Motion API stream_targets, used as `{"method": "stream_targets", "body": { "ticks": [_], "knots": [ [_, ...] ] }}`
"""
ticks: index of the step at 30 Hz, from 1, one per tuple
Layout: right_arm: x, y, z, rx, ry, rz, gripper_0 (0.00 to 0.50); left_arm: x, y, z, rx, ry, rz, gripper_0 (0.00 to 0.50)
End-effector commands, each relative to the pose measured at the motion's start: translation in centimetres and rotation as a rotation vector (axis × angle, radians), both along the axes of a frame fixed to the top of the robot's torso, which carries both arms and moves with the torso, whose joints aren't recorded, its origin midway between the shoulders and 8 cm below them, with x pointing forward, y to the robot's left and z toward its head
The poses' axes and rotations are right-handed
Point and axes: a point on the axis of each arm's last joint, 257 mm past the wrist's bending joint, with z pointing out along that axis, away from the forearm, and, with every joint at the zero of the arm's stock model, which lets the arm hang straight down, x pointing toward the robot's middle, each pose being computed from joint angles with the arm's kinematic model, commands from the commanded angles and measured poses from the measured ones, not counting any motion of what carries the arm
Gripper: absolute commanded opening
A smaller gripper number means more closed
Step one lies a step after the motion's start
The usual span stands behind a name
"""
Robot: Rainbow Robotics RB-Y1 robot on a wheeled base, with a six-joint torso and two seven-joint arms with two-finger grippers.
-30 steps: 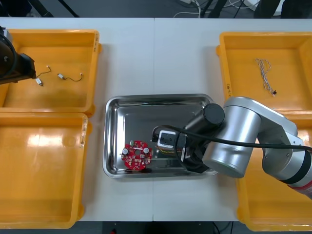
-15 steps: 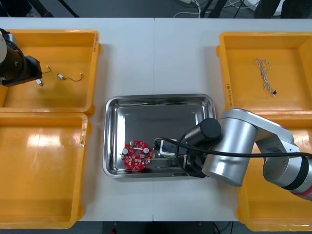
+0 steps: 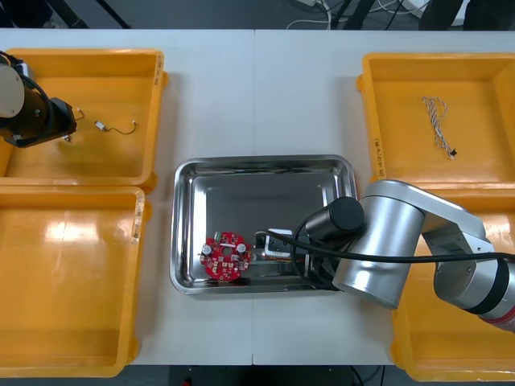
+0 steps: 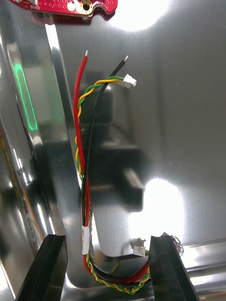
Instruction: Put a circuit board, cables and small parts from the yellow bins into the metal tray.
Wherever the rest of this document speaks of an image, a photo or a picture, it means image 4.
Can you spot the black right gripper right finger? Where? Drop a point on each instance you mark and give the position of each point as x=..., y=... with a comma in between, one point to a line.
x=167, y=270

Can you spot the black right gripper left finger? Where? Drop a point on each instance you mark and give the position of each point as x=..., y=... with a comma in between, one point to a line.
x=44, y=270

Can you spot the steel tray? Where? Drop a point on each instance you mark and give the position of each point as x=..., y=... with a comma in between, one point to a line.
x=164, y=117

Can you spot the round red circuit board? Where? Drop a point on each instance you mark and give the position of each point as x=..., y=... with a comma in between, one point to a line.
x=70, y=6

